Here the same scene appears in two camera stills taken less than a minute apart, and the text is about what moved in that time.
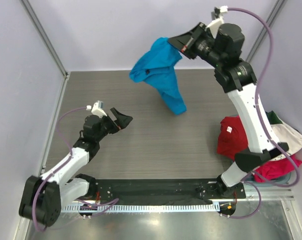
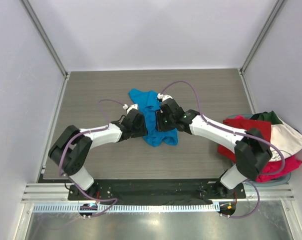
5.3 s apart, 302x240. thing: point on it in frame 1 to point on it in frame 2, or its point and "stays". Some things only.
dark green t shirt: (273, 118) stays
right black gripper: (190, 45) to (159, 120)
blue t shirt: (156, 66) to (149, 102)
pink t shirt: (274, 170) stays
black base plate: (165, 190) stays
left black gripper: (113, 122) to (142, 124)
